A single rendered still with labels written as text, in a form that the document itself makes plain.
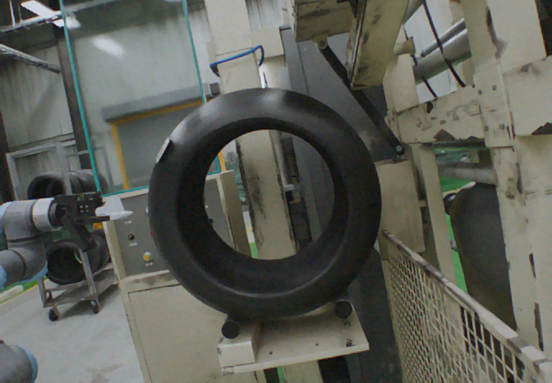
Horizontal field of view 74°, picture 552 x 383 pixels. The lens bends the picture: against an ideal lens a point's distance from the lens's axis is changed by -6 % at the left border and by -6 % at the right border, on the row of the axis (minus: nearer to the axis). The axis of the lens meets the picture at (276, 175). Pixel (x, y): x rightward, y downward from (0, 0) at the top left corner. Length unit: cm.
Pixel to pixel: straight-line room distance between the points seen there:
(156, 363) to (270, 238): 89
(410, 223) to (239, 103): 67
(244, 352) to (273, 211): 48
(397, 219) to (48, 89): 1155
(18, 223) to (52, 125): 1094
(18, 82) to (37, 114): 109
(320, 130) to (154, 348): 133
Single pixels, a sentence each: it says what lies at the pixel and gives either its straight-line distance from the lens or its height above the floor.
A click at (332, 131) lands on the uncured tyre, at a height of 132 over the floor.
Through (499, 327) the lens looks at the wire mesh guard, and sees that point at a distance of 63.
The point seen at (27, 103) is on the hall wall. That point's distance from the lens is 1260.
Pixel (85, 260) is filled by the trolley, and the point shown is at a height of 62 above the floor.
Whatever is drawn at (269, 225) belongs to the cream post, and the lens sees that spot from 129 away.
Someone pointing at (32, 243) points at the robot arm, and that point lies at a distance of 122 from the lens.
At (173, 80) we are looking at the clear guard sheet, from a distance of 171.
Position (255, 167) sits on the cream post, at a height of 127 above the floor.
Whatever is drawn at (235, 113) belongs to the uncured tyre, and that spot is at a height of 141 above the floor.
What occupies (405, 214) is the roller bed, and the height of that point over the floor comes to 103.
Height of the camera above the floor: 130
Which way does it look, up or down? 3 degrees down
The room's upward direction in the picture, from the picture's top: 12 degrees counter-clockwise
